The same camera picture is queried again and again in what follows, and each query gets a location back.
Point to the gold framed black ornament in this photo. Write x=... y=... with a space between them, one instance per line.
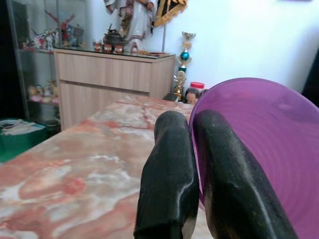
x=169 y=11

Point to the dark clay teapot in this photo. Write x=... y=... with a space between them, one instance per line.
x=114 y=37

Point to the red white robot model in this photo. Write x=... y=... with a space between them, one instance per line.
x=66 y=28

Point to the light wood sideboard cabinet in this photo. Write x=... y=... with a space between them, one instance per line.
x=112 y=74

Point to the red lidded plastic jar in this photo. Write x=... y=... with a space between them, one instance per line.
x=197 y=85

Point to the gold and teal trophy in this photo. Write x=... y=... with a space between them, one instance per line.
x=184 y=62

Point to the red patterned tea cup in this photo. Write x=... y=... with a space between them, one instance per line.
x=107 y=47
x=119 y=49
x=97 y=45

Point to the glass display cabinet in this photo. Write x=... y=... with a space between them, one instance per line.
x=37 y=62

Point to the dark haired doll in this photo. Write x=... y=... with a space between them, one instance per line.
x=192 y=95

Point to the white robed statue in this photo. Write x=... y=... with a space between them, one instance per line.
x=135 y=22

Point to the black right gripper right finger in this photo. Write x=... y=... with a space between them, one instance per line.
x=236 y=179

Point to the green storage box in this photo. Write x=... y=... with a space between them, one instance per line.
x=21 y=135

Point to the pastel plush toys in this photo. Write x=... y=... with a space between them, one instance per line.
x=43 y=92

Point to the purple translucent plastic bowl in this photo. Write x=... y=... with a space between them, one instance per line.
x=264 y=129

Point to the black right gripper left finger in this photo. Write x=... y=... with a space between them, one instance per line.
x=169 y=174

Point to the metal stand pole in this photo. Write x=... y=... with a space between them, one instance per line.
x=163 y=37

